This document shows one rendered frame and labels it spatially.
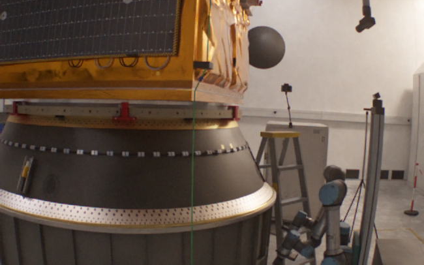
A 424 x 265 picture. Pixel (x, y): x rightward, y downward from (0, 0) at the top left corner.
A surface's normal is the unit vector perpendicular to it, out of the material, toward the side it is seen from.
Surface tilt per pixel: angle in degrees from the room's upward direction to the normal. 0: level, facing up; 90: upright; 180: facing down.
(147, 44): 90
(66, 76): 95
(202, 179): 62
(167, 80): 92
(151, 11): 90
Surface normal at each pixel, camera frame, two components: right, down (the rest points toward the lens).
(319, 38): -0.15, 0.05
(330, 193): -0.65, -0.11
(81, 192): 0.08, -0.41
